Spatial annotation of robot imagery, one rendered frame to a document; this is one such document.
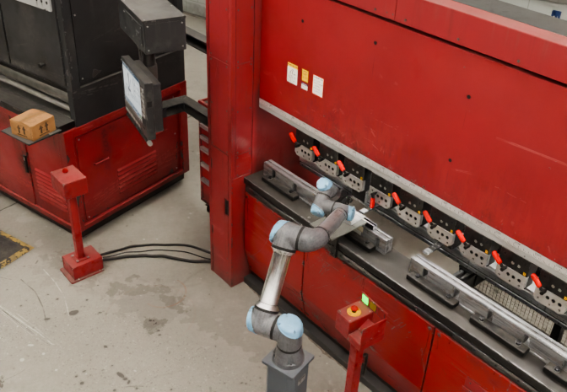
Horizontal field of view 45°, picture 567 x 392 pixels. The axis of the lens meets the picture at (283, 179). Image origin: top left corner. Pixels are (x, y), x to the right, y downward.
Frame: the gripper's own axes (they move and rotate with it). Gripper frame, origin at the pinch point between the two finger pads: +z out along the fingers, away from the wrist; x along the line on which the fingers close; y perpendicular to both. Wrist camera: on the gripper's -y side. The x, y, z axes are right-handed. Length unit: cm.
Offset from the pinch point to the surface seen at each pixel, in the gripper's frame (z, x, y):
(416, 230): 30.1, -23.8, 17.8
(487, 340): 12, -98, -13
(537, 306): 32, -101, 17
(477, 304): 13, -83, -1
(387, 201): -9.9, -21.8, 16.2
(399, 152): -33, -24, 36
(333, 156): -15.4, 19.8, 21.1
